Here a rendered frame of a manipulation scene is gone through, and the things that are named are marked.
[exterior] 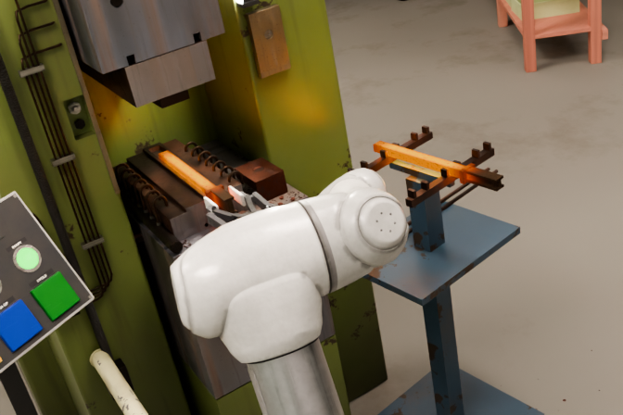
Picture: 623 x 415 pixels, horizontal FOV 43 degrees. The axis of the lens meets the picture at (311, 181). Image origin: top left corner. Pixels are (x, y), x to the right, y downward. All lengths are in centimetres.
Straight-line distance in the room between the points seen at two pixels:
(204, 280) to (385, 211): 24
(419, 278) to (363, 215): 107
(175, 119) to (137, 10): 68
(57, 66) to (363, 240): 106
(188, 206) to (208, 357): 40
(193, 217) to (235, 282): 96
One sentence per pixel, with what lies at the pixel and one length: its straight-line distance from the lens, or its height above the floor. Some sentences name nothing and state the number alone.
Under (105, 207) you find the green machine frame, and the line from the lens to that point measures 200.
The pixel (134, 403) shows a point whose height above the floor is 64.
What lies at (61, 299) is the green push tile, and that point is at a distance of 170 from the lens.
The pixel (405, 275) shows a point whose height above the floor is 68.
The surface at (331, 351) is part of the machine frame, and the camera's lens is 226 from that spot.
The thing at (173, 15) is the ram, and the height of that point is 144.
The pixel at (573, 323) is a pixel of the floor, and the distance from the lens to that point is 296.
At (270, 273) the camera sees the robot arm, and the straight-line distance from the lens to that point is 98.
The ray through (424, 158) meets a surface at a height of 95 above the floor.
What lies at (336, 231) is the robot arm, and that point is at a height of 134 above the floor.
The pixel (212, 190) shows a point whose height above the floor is 102.
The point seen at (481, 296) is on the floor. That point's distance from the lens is 309.
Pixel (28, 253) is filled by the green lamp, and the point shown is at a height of 110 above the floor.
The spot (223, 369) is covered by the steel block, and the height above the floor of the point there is 55.
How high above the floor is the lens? 185
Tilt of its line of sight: 27 degrees down
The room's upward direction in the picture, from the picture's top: 11 degrees counter-clockwise
